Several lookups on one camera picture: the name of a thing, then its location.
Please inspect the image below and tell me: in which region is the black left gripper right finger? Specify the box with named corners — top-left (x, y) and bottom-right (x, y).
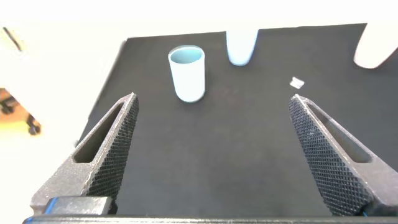
top-left (288, 94), bottom-right (398, 217)

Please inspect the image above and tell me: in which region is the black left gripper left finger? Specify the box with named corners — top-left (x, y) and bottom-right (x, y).
top-left (30, 92), bottom-right (140, 215)

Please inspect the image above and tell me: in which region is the teal plastic cup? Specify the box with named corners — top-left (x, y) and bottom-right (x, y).
top-left (168, 45), bottom-right (206, 103)

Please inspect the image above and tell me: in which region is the black caster wheel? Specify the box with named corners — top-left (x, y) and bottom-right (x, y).
top-left (0, 95), bottom-right (16, 114)
top-left (26, 114), bottom-right (42, 136)

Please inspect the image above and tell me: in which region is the cream plastic cup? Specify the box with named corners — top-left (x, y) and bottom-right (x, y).
top-left (353, 23), bottom-right (398, 70)

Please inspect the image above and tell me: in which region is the light blue plastic cup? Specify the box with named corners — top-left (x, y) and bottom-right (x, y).
top-left (226, 29), bottom-right (259, 67)

